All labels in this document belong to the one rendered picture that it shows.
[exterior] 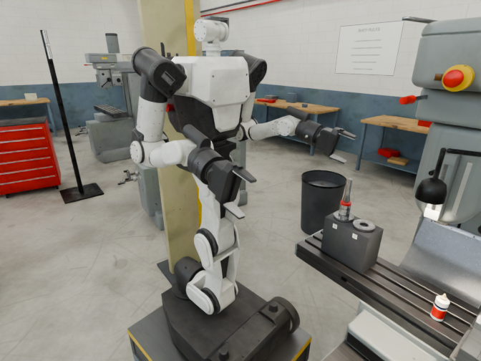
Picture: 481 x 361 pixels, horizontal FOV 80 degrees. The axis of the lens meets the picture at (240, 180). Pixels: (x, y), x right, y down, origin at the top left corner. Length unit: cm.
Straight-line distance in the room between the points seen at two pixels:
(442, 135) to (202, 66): 77
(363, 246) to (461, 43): 79
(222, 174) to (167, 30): 160
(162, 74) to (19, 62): 838
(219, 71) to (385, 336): 115
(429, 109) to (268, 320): 117
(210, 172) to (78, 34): 882
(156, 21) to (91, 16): 744
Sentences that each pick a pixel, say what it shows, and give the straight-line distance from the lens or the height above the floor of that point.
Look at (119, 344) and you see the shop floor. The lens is 241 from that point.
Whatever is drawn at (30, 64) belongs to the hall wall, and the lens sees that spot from 928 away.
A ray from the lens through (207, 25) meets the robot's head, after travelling 108.
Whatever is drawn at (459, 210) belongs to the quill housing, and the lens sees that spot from 110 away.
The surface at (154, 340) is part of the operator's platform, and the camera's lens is 184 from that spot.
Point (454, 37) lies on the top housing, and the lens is 91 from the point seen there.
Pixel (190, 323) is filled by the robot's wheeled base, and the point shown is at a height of 57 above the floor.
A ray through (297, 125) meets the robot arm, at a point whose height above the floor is 156.
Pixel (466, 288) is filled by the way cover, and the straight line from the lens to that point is 160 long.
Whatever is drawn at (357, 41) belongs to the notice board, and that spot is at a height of 209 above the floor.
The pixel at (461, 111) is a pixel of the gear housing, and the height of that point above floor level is 167.
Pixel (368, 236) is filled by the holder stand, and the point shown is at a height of 113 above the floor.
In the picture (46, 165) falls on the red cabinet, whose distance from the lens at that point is 493.
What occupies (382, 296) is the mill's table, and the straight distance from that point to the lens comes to 134.
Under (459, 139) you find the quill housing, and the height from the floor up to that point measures 159.
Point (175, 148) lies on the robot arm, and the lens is 81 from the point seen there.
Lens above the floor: 180
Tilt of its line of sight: 23 degrees down
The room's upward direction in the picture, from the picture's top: straight up
